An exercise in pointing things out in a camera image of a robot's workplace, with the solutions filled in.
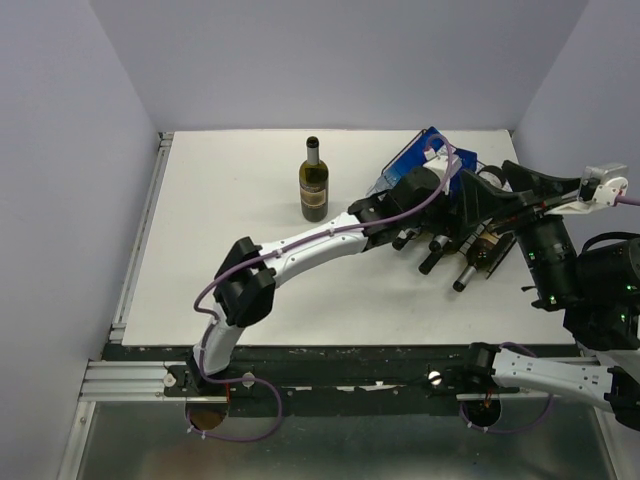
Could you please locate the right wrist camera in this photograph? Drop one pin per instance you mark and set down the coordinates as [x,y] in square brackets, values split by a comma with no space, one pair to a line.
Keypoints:
[598,189]

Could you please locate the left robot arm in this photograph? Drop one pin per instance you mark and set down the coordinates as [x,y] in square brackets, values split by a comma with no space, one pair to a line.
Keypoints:
[243,289]

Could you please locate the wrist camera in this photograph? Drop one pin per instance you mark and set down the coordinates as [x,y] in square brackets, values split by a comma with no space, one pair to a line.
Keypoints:
[436,161]
[598,189]

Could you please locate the dark green bottle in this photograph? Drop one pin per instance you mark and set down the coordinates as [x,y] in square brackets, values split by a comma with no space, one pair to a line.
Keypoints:
[451,235]

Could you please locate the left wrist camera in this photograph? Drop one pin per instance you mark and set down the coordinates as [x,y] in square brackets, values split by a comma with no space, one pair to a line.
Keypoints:
[436,161]

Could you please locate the green wine bottle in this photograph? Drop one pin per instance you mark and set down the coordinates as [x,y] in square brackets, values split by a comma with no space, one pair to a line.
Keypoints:
[437,252]
[400,242]

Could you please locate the tall green bottle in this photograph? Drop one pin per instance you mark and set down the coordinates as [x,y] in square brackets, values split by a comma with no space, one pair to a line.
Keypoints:
[313,183]

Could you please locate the aluminium rail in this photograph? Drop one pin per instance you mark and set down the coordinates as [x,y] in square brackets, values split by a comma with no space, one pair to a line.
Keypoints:
[106,381]

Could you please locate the short blue glass bottle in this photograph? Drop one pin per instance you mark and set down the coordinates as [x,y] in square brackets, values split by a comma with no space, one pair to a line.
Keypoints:
[421,149]

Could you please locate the tall blue glass bottle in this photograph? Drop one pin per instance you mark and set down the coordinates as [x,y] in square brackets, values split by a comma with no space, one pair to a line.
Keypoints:
[463,159]

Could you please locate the black wire wine rack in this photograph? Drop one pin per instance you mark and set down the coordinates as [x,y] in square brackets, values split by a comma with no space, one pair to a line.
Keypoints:
[483,250]

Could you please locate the green bottle grey foil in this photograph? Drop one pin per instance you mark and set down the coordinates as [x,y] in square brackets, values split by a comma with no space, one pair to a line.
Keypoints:
[484,255]

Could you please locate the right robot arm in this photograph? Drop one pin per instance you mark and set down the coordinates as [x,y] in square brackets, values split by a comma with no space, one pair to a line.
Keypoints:
[596,288]

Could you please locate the black mounting base plate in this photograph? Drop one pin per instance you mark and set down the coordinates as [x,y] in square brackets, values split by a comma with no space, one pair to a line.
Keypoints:
[329,381]

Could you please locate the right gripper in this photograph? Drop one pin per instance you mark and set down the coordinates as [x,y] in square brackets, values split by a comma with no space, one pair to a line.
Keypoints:
[537,191]

